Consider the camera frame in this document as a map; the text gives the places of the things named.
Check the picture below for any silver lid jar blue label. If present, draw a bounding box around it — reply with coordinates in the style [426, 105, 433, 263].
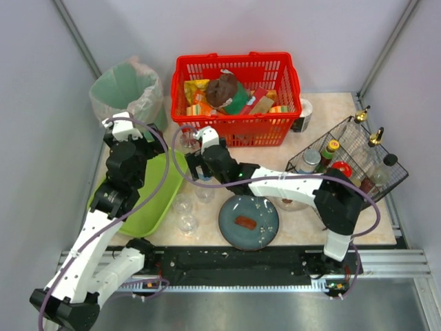
[198, 171, 212, 181]

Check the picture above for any tall clear jar foil lid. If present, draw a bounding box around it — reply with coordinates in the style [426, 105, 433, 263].
[178, 128, 200, 154]

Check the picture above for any brown meat piece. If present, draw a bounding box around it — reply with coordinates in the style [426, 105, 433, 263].
[234, 215, 257, 230]

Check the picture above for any blue ceramic plate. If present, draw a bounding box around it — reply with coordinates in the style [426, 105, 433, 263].
[218, 195, 280, 251]

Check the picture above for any yellow cap sauce bottle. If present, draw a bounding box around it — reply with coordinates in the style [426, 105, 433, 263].
[315, 139, 340, 173]

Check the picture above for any red lid sauce jar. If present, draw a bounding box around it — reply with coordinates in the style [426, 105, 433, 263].
[331, 161, 353, 178]

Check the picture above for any clear bottle with gold pourer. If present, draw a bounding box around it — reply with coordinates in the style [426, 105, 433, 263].
[342, 105, 371, 147]

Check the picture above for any dark vinegar bottle black cap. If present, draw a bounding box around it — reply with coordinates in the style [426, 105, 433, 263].
[368, 154, 398, 187]

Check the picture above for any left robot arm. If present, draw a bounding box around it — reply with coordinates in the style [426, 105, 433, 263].
[30, 112, 168, 330]

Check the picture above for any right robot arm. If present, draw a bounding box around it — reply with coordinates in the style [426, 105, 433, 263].
[185, 126, 364, 276]

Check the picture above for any striped sponge left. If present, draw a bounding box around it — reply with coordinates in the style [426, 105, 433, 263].
[186, 104, 203, 116]

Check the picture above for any striped sponge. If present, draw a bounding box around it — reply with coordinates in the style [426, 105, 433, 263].
[269, 106, 289, 114]
[186, 104, 203, 116]

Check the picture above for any green snack bag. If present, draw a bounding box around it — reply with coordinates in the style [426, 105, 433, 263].
[223, 83, 249, 115]

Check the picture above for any green bin with plastic liner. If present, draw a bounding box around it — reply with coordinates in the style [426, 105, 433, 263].
[89, 56, 168, 132]

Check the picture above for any orange snack packet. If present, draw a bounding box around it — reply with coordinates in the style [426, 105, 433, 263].
[192, 90, 216, 116]

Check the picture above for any red plastic shopping basket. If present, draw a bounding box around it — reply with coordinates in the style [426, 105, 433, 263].
[171, 52, 302, 147]

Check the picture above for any brown paper bag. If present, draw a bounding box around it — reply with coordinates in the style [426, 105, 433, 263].
[205, 70, 238, 108]

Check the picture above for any yellow snack packet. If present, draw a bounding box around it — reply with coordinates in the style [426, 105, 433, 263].
[183, 79, 210, 104]

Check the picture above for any striped sponge right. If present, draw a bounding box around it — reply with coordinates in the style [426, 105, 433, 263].
[269, 106, 289, 114]

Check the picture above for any red carton box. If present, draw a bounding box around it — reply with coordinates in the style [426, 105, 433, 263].
[239, 87, 267, 115]

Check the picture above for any clear glass oval dish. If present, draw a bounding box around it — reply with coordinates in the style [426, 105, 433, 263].
[275, 198, 309, 212]

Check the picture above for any white paper cup roll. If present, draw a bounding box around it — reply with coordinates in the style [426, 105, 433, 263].
[291, 99, 313, 133]

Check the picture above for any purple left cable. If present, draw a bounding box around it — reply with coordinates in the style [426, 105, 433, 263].
[37, 117, 172, 331]

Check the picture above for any purple cable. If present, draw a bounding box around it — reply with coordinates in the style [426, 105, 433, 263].
[37, 117, 172, 331]
[171, 126, 382, 301]

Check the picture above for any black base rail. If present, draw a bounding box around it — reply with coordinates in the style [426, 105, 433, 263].
[123, 245, 357, 293]

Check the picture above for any black wire rack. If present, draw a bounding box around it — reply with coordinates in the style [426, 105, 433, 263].
[285, 116, 409, 202]

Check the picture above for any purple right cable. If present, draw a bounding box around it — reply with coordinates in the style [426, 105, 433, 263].
[171, 126, 382, 301]

